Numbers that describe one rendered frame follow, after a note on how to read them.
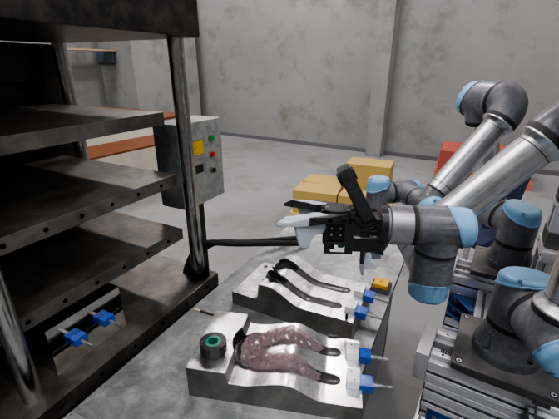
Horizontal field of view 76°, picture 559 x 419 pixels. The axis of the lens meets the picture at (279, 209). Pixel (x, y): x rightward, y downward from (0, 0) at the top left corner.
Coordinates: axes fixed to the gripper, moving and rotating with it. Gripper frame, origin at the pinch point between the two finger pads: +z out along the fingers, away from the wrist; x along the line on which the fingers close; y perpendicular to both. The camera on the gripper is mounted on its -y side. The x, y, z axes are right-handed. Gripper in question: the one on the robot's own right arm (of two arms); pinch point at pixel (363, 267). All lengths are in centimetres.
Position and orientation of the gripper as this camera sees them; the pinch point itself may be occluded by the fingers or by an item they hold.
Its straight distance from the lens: 138.3
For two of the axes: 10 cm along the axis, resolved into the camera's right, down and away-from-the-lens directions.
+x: 4.6, -3.4, 8.2
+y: 8.9, 1.7, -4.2
